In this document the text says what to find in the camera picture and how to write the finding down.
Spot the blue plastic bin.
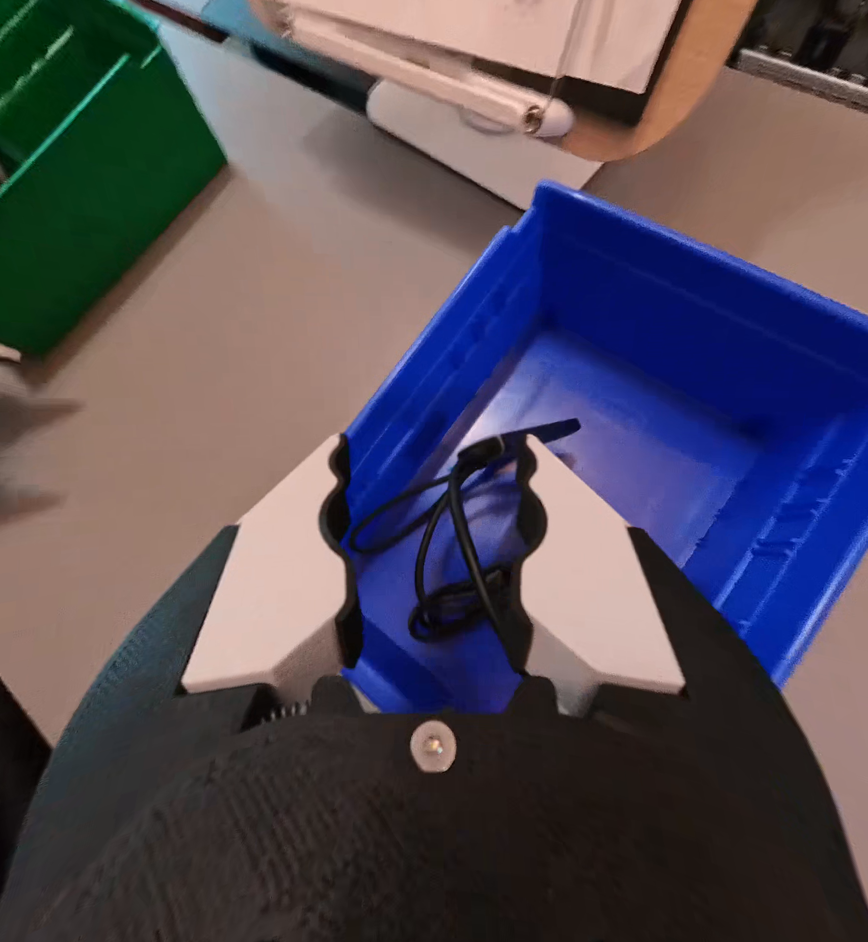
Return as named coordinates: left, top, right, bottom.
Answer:
left=342, top=180, right=868, bottom=715

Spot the grey USB hub black cable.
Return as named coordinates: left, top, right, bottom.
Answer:
left=347, top=418, right=582, bottom=641

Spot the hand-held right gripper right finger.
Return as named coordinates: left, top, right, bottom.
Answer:
left=511, top=434, right=688, bottom=699

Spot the green plastic bin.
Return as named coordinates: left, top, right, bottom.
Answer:
left=0, top=0, right=229, bottom=358

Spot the grey desk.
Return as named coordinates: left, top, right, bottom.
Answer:
left=0, top=15, right=868, bottom=942

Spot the wooden document stand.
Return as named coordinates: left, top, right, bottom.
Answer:
left=250, top=0, right=760, bottom=210

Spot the printed instruction sheet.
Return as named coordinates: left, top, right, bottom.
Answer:
left=287, top=0, right=684, bottom=95

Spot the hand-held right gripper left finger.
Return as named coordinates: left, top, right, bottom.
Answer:
left=182, top=434, right=365, bottom=696

